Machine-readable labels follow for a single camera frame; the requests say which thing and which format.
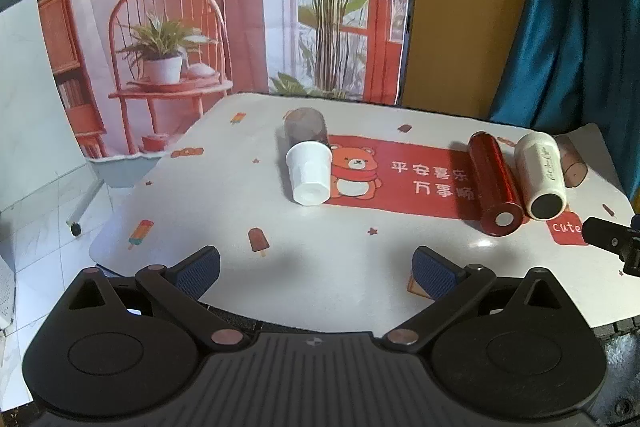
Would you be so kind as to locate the transparent grey cup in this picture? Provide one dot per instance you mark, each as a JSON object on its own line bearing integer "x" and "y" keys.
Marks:
{"x": 305, "y": 126}

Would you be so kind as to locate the bear printed table mat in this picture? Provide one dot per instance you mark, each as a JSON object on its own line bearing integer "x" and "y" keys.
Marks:
{"x": 350, "y": 247}

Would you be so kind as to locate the red metallic tumbler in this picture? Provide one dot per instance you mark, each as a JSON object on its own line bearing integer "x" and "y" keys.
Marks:
{"x": 492, "y": 179}

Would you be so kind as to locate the white table leg with caster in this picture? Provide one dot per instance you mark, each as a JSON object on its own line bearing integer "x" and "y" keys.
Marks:
{"x": 84, "y": 207}

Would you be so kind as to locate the white ribbed cup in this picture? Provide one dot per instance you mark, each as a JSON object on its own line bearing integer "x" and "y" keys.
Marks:
{"x": 309, "y": 169}

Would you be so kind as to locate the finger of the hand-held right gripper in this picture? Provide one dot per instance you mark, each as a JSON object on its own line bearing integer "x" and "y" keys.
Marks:
{"x": 605, "y": 233}

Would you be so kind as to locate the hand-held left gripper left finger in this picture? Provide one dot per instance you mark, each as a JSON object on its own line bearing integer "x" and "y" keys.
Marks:
{"x": 199, "y": 271}

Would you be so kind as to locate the printed wall backdrop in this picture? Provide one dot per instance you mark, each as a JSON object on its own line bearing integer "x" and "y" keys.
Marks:
{"x": 210, "y": 7}

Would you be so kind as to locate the teal curtain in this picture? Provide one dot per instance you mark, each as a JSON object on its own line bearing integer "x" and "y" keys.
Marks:
{"x": 580, "y": 17}

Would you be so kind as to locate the brown cup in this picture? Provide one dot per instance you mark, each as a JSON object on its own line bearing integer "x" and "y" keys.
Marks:
{"x": 572, "y": 159}

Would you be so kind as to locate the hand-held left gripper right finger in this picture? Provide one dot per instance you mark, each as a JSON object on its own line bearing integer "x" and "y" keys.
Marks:
{"x": 431, "y": 276}

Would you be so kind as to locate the white perforated bin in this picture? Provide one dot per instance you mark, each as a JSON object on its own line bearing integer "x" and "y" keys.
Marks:
{"x": 6, "y": 292}

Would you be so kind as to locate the white tumbler with black base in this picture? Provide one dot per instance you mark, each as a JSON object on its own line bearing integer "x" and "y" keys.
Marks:
{"x": 539, "y": 167}

